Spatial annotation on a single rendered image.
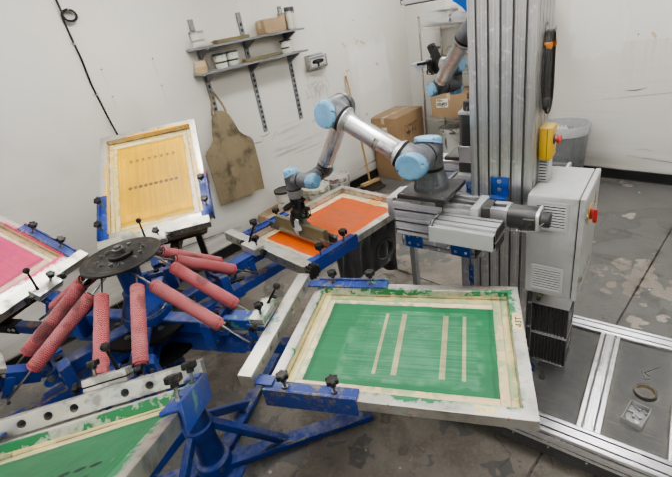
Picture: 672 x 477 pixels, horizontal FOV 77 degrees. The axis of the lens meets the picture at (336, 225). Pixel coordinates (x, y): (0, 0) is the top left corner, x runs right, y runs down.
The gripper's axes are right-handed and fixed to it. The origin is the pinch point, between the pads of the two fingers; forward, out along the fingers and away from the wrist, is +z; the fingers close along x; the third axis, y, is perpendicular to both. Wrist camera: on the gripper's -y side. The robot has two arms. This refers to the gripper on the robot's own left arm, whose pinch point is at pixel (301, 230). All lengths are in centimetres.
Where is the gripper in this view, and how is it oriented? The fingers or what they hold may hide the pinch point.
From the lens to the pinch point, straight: 225.5
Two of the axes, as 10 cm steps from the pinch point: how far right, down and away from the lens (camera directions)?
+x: 7.0, -4.2, 5.8
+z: 1.6, 8.8, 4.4
